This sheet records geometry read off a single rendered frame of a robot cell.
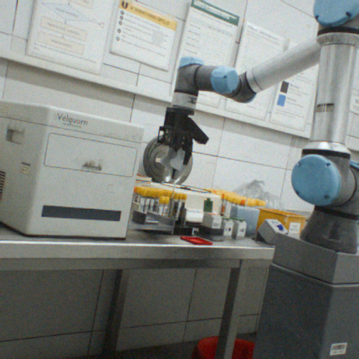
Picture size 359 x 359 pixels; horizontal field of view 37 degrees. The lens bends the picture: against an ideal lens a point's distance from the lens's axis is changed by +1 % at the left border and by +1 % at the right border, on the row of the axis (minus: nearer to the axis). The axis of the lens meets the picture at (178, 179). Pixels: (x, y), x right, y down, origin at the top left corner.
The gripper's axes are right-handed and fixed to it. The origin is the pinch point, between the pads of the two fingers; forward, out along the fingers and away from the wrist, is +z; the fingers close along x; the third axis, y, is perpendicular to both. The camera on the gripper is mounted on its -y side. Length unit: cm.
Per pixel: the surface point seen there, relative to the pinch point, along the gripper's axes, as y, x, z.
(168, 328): -58, -51, 72
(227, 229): -19.9, 6.9, 14.7
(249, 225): -36.8, 1.7, 13.7
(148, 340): -47, -51, 77
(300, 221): -56, 8, 10
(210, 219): -11.4, 6.5, 11.8
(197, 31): -41, -48, -57
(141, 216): 18.3, 9.7, 11.9
